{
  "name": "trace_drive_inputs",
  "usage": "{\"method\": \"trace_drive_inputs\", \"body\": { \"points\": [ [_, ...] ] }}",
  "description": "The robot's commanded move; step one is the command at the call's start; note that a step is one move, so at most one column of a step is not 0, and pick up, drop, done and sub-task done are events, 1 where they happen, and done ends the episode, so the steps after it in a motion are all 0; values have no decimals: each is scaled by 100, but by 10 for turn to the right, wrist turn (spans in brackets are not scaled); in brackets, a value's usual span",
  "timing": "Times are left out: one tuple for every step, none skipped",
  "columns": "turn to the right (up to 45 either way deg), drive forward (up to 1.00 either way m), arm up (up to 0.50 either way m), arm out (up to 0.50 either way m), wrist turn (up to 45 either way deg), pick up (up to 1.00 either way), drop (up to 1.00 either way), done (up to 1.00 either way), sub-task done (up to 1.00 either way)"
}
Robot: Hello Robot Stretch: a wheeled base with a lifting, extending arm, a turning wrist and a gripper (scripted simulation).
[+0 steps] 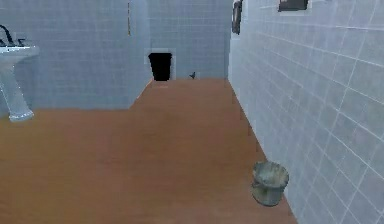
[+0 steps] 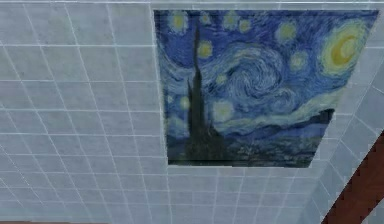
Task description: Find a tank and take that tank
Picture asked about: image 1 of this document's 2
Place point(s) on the dark framed wall picture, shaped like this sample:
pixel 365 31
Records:
pixel 293 4
pixel 237 17

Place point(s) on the small dark floor object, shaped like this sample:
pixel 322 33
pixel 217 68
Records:
pixel 192 75

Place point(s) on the white pedestal sink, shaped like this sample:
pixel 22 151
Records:
pixel 13 86

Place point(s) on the black sink faucet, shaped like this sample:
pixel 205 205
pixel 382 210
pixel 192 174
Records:
pixel 7 37

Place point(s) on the grey metal bucket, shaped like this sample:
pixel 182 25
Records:
pixel 268 184

